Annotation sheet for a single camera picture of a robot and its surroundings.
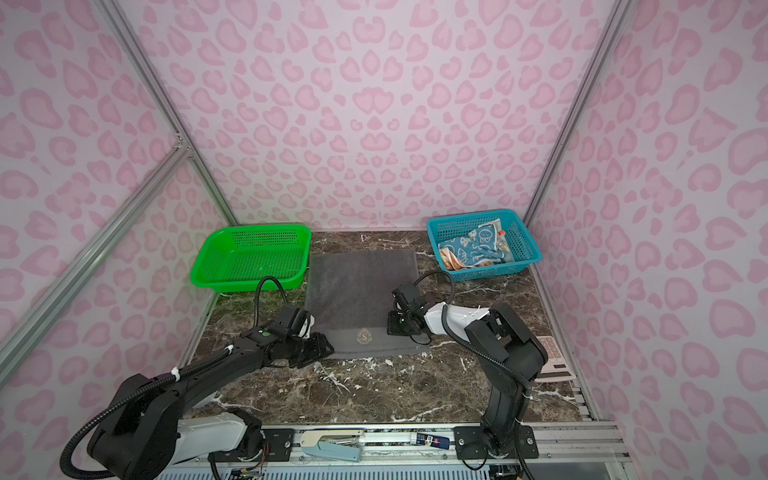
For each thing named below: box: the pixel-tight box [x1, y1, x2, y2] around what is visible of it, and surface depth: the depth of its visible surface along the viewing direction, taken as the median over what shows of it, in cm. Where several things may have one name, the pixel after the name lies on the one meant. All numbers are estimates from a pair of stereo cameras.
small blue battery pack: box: [416, 432, 450, 450], surface depth 74 cm
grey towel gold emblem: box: [305, 250, 430, 359], surface depth 100 cm
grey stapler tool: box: [300, 429, 364, 463], surface depth 73 cm
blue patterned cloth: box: [438, 219, 505, 266], surface depth 112 cm
